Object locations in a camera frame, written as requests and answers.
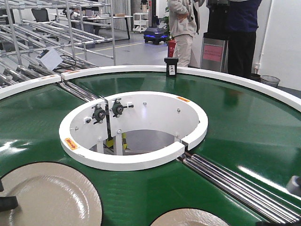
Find person in dark blue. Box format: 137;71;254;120
226;0;261;78

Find white outer conveyor rim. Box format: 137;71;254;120
0;65;301;111

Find black sensor box on rim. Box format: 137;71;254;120
164;57;178;77

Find beige plate black rim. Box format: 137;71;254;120
0;162;103;226
151;208;229;226

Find metal roller rack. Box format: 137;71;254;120
0;0;115;88

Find blue lit mobile robot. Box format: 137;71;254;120
143;27;168;45

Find person in beige clothes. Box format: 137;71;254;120
167;0;204;67

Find mesh waste bin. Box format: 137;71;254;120
260;75;280;88

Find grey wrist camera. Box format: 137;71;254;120
286;176;301;197

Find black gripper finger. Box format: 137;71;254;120
0;180;19;211

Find white box on rack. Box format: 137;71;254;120
35;48;63;71

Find black water dispenser machine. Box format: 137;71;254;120
200;0;229;73

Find white inner conveyor ring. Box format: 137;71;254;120
58;91;209;172

